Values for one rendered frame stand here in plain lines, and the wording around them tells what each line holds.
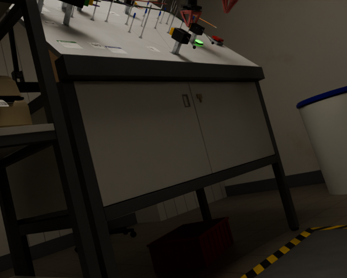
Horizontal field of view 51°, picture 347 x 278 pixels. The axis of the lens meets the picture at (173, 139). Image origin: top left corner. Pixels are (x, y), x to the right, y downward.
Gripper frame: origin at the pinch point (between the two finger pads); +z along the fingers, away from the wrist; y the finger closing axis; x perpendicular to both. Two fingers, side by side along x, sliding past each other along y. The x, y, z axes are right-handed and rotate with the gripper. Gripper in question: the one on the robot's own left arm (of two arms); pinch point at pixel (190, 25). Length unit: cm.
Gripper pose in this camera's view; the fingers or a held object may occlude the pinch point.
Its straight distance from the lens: 190.2
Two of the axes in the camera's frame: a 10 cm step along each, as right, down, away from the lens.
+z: -0.2, 9.7, 2.2
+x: 8.1, 1.4, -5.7
